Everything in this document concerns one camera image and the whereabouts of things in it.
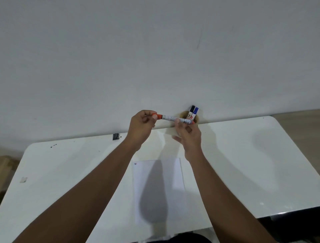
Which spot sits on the person's right thumb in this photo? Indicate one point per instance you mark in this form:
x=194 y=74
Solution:
x=176 y=139

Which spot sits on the black chair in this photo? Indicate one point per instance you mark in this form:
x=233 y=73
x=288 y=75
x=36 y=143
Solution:
x=292 y=225

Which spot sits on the person's right hand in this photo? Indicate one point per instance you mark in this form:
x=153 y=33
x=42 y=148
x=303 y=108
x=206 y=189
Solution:
x=191 y=142

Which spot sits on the black whiteboard marker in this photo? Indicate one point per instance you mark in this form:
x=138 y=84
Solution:
x=191 y=111

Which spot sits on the red whiteboard marker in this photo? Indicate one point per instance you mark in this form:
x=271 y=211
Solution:
x=172 y=118

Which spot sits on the light wooden furniture piece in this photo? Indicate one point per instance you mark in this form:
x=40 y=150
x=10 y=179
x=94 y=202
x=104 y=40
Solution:
x=6 y=170

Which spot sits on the person's left hand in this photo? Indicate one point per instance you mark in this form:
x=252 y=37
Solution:
x=138 y=130

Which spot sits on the person's dark clothing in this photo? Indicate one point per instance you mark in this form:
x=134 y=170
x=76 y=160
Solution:
x=180 y=238

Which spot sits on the person's left forearm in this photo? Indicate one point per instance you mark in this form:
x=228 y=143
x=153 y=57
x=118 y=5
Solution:
x=82 y=197

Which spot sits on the round wooden pen holder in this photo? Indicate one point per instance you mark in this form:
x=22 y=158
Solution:
x=184 y=114

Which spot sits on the small clear tape piece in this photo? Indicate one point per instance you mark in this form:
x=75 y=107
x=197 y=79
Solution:
x=23 y=179

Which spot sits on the blue whiteboard marker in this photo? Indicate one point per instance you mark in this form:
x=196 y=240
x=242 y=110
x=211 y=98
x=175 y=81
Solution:
x=195 y=112

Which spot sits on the small black clip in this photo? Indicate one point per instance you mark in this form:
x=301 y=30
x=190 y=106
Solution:
x=115 y=136

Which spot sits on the white paper sheet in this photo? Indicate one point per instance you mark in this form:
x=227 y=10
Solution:
x=160 y=190

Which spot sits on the person's right forearm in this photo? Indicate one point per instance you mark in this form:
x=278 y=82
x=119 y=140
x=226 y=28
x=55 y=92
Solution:
x=225 y=202

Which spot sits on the person's left thumb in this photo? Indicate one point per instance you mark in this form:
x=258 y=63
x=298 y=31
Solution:
x=152 y=119

